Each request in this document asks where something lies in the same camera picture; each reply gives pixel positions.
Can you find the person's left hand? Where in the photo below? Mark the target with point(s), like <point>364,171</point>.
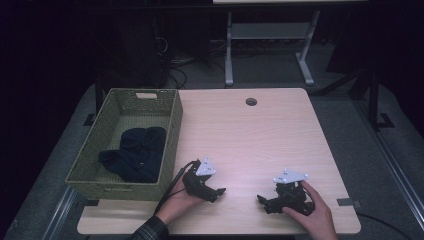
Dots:
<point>176,203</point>

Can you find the dark cloth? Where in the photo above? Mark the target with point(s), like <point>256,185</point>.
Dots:
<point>140,156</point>

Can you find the black metal stand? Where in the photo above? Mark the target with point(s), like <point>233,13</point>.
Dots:
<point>375,100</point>
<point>98,96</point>

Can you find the person's right hand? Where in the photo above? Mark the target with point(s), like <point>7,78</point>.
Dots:
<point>320,220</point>

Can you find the green woven basket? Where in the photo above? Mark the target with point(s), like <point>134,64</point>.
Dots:
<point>100,133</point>

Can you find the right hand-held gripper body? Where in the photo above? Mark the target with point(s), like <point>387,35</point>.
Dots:
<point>293,196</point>

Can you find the grey tape strip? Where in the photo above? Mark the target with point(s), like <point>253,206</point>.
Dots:
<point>348,202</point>

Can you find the white metal table frame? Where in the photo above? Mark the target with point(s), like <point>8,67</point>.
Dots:
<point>266,30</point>

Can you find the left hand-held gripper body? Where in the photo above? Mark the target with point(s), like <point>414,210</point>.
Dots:
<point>193,180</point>

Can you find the metal floor rail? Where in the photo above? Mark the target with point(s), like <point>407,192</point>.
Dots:
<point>390,160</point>
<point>60,213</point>

